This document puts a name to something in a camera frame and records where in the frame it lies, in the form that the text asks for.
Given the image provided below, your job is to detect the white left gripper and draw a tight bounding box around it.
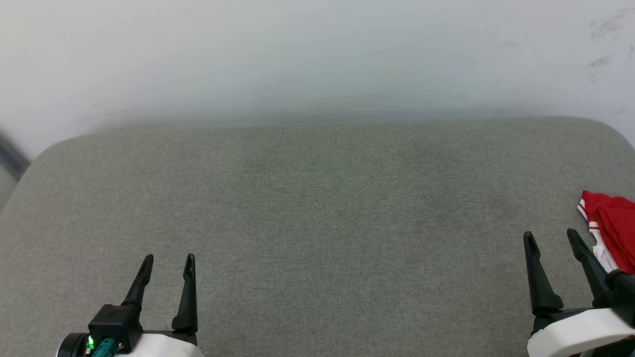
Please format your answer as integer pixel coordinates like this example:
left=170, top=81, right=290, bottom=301
left=117, top=253, right=205, bottom=357

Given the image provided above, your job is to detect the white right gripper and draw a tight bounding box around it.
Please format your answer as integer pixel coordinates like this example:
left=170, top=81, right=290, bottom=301
left=523, top=228, right=635, bottom=357

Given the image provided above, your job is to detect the red and white garment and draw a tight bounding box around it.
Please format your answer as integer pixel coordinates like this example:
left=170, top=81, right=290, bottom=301
left=577, top=190, right=635, bottom=276

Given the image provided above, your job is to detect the grey fabric sofa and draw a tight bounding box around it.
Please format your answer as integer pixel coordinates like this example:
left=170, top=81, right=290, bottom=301
left=0, top=117, right=635, bottom=357

